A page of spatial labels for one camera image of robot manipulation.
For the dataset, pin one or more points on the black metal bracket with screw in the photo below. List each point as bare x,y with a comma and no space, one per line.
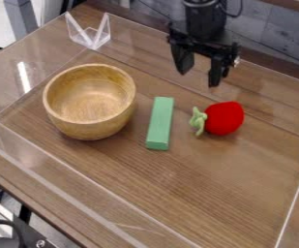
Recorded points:
33,238

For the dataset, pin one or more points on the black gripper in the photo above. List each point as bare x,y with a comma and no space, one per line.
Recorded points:
209,42

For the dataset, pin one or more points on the black table leg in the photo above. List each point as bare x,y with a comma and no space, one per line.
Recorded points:
25,215

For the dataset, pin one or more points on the clear acrylic tray wall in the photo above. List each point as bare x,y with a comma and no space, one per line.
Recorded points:
71,201

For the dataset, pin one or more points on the clear acrylic corner bracket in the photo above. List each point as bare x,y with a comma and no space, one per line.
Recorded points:
90,37

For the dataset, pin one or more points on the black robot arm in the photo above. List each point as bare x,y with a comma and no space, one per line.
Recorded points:
202,12

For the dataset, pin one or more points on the wooden bowl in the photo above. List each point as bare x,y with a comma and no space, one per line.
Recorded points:
90,100

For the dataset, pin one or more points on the red plush strawberry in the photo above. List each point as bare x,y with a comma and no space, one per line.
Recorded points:
219,120

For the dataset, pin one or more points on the green rectangular block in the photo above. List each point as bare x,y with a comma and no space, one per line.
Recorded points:
161,120

